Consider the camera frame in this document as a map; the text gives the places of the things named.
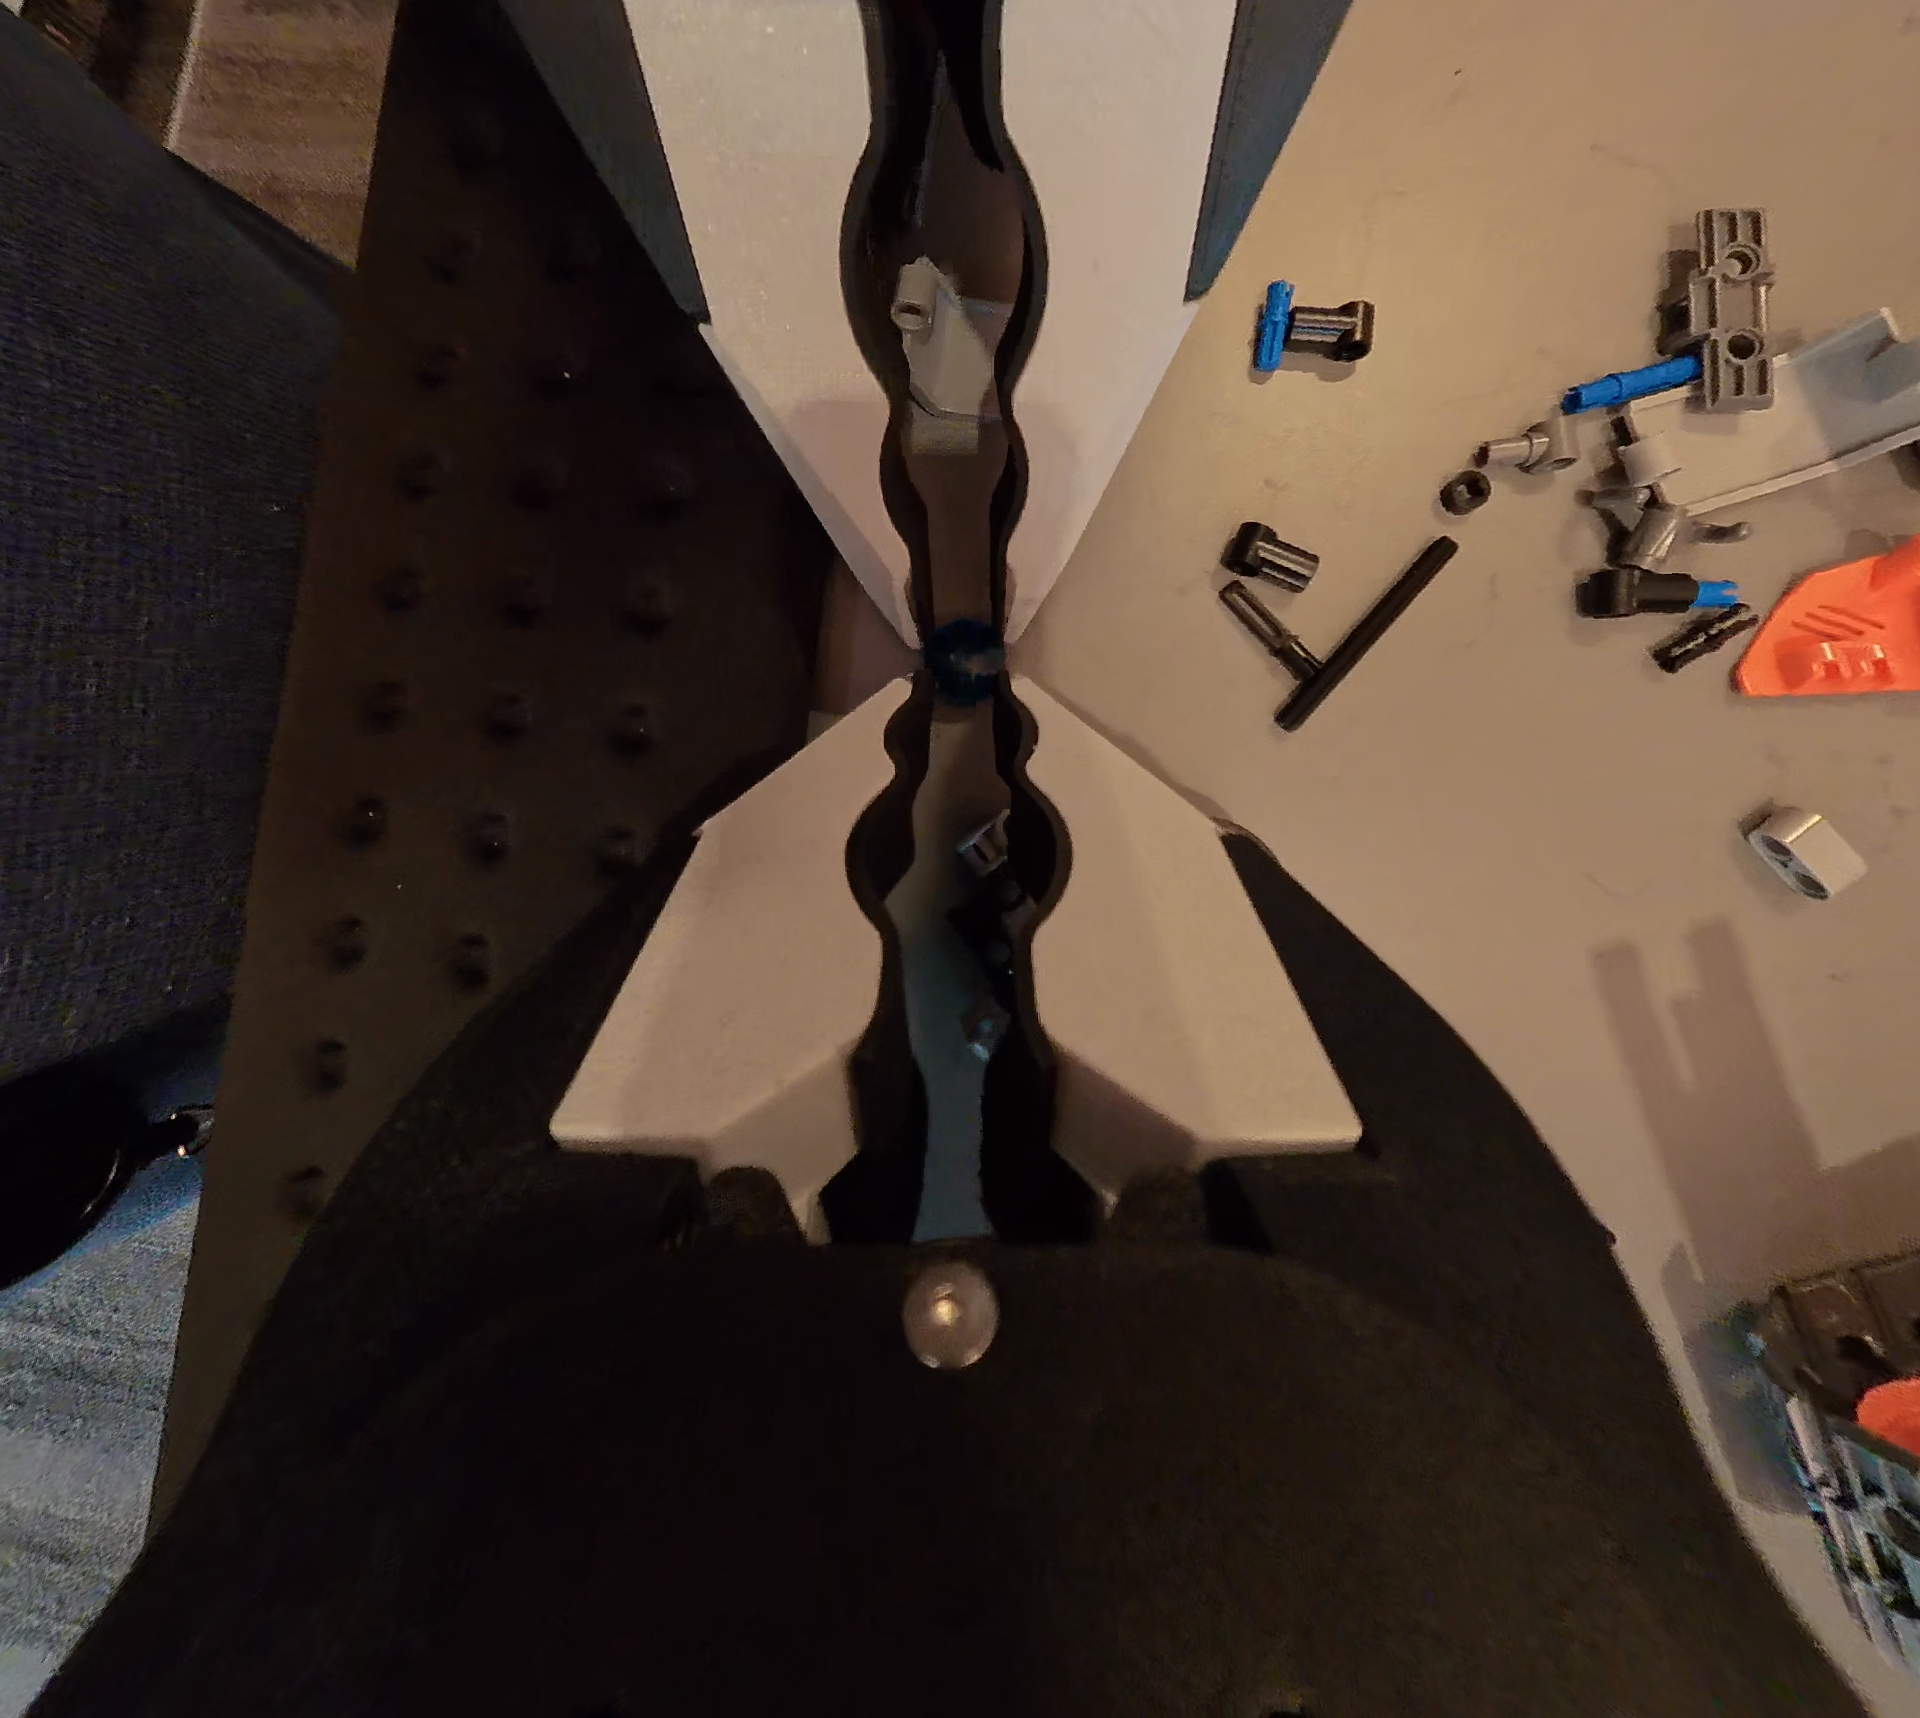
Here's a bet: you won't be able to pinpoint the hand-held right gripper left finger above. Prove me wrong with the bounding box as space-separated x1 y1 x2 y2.
546 672 923 1239

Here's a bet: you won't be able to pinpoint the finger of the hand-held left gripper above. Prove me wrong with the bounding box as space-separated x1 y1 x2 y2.
990 0 1260 645
589 0 923 672

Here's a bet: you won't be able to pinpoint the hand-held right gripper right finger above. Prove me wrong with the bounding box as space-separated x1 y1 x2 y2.
996 673 1365 1239

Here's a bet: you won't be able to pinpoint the black angled connector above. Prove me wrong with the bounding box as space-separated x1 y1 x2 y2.
946 883 1035 971

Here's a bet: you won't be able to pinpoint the blue translucent ball piece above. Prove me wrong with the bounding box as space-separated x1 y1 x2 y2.
921 617 1001 707

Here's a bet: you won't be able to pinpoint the black elbow connector blue pin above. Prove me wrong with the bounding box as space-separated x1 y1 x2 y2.
1578 567 1741 621

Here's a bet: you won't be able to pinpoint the blue pin with black connector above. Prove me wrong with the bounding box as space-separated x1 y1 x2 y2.
1251 282 1377 375

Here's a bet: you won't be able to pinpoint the grey bent connector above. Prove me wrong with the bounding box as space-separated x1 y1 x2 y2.
890 260 1001 459

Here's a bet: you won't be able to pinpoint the black long pin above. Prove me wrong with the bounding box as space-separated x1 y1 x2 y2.
1218 585 1323 690

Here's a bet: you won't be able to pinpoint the long black axle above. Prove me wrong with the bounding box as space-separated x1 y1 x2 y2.
1276 535 1458 735

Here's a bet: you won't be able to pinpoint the black perforated panel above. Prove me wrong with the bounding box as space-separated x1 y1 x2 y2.
154 0 848 1497

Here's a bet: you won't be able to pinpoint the blue axle pin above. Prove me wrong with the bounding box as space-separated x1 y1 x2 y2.
1559 368 1705 418

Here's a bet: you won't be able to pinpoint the dark grey double connector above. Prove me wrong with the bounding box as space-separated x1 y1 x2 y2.
1661 212 1788 415

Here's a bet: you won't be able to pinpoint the black friction pin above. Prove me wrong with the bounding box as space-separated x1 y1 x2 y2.
1653 603 1760 673

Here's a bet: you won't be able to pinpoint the grey two-hole beam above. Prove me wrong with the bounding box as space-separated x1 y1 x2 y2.
1741 802 1869 904

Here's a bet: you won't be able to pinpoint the tracked toy robot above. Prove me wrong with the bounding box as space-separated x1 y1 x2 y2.
1725 1257 1920 1655

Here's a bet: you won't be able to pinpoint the large grey curved panel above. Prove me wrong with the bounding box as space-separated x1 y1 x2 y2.
1668 307 1920 521

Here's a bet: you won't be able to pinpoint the orange angled panel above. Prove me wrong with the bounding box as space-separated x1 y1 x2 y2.
1735 551 1920 700

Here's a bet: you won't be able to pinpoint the person's blue jeans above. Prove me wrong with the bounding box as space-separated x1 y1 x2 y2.
0 1180 201 1662

